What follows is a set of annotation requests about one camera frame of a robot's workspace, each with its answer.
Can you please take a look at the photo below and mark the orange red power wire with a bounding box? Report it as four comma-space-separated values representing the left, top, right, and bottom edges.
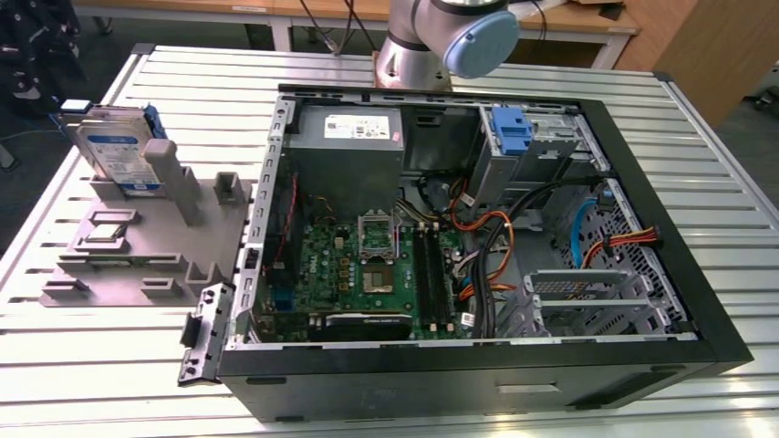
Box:
581, 225, 665, 271

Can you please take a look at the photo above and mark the hard disk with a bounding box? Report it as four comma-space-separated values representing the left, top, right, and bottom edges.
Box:
58, 96, 170, 198

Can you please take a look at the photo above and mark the metal disk bay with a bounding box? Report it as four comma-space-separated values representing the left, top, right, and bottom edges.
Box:
518, 267, 675, 339

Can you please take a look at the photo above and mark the metal socket cover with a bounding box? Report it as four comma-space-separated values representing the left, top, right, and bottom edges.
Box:
355, 209, 402, 265

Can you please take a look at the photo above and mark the grey power supply unit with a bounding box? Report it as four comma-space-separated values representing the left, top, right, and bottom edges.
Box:
286, 105, 407, 218

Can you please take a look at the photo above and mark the CPU socket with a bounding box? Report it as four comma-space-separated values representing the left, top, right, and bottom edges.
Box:
361, 264, 401, 298

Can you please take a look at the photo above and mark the green motherboard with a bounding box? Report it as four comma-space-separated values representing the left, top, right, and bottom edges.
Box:
254, 207, 483, 342

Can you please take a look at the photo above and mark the metal drive cage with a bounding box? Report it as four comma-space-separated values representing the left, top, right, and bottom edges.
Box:
471, 105, 611, 212

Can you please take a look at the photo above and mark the black graphics card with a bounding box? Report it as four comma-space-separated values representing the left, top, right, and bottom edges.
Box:
307, 311, 417, 342

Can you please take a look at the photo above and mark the blue drive latch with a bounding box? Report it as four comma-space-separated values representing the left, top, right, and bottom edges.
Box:
490, 106, 533, 157

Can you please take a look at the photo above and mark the black open PC case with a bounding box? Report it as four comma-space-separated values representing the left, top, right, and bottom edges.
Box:
217, 83, 757, 423

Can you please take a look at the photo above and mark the grey parts rack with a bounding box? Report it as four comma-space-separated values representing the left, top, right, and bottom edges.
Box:
36, 139, 261, 308

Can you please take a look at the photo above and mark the green RAM stick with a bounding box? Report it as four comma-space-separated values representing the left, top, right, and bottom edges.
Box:
82, 255, 154, 268

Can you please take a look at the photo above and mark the silver CPU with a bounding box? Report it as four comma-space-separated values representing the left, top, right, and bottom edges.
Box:
87, 222, 131, 244

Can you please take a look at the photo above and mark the person in dark patterned clothes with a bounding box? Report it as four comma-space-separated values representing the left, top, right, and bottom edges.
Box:
0, 0, 86, 115

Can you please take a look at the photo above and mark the yellow black wire bundle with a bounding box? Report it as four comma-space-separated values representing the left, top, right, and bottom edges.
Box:
393, 196, 455, 225

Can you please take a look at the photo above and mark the orange wire bundle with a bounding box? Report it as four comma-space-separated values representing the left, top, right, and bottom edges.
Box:
450, 210, 521, 303

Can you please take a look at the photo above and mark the black cable bundle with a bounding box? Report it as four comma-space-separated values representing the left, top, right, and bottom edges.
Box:
474, 175, 610, 339

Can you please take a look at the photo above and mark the blue data wire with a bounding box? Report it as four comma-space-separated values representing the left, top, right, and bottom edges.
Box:
571, 189, 615, 270

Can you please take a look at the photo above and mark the grey metal retainer bracket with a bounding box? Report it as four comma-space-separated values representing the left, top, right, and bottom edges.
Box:
177, 281, 239, 388

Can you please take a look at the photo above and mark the thin cable with plug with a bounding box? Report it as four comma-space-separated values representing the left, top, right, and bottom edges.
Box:
301, 0, 367, 57

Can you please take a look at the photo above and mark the wooden desk white frame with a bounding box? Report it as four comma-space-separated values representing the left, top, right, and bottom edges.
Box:
72, 0, 645, 69

